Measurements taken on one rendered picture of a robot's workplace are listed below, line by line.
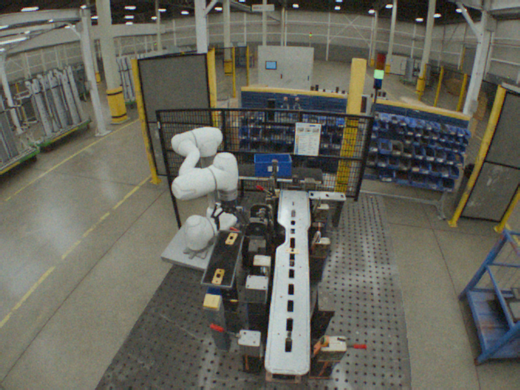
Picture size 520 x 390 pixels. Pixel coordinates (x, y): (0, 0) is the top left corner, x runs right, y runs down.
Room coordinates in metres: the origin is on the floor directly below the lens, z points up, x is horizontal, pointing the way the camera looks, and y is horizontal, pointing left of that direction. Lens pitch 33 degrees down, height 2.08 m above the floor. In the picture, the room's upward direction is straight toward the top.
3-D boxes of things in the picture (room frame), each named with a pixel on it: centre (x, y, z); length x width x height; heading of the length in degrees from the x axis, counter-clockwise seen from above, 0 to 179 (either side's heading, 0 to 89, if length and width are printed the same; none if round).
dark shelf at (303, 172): (1.97, -0.09, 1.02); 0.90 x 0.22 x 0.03; 84
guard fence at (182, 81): (3.41, 1.15, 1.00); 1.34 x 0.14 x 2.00; 76
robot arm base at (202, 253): (1.30, 0.46, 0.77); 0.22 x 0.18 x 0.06; 164
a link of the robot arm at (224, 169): (0.97, 0.16, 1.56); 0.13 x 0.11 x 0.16; 127
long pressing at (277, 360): (1.03, -0.19, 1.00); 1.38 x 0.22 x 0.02; 174
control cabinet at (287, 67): (8.11, -0.78, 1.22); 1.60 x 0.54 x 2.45; 76
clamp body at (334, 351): (0.45, -0.31, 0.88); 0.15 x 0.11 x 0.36; 84
